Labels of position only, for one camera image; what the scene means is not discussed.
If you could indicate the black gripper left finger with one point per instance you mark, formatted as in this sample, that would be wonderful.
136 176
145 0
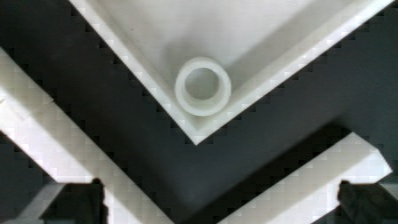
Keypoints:
65 204

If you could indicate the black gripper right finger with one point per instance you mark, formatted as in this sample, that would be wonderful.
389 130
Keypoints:
367 203

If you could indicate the white square tabletop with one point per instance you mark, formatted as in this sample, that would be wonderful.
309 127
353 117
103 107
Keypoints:
213 50

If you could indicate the white L-shaped obstacle wall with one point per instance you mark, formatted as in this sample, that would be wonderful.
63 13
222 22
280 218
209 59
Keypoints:
293 203

